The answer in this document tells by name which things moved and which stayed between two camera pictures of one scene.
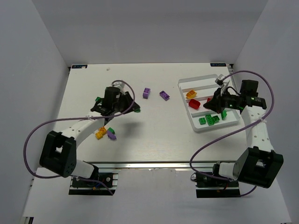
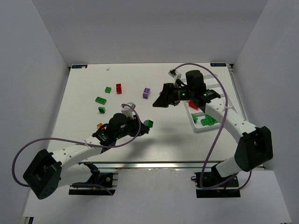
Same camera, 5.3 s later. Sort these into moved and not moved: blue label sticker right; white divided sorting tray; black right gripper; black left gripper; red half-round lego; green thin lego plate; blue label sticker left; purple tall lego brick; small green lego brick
Moved: black left gripper; small green lego brick; black right gripper
Not moved: blue label sticker left; white divided sorting tray; green thin lego plate; purple tall lego brick; blue label sticker right; red half-round lego
